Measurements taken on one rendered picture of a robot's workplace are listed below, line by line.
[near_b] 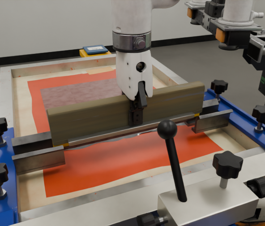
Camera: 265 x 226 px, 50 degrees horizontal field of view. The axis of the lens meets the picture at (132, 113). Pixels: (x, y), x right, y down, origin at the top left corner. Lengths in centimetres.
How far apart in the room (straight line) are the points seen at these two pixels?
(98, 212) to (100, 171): 21
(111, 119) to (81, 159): 12
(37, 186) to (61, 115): 15
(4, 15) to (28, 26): 32
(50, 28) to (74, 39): 37
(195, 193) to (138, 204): 9
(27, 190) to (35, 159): 6
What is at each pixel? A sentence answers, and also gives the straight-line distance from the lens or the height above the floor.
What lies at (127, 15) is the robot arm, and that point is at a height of 127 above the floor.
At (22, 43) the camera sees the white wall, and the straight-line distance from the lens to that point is 433.
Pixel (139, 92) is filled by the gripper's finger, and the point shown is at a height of 113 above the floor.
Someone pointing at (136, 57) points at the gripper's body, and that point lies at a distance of 53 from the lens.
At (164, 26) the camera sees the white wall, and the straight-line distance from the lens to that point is 485.
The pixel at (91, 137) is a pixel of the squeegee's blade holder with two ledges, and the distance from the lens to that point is 60.
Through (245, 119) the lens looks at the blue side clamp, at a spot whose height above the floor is 100.
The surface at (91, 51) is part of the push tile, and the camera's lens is 134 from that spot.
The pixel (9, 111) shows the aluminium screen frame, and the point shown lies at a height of 99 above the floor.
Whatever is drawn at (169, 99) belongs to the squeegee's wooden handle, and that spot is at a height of 108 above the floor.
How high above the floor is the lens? 136
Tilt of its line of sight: 29 degrees down
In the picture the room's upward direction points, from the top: straight up
